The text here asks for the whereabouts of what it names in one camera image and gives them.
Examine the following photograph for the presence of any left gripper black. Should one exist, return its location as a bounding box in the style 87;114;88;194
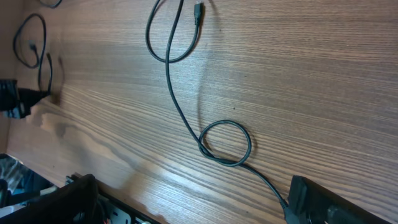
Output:
1;79;50;119

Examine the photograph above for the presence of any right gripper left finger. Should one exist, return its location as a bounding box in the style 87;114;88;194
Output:
1;174;99;224

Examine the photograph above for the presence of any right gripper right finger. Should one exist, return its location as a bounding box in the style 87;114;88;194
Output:
287;175;389;224

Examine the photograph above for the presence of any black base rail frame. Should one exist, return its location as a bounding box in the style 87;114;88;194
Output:
65;174;162;224

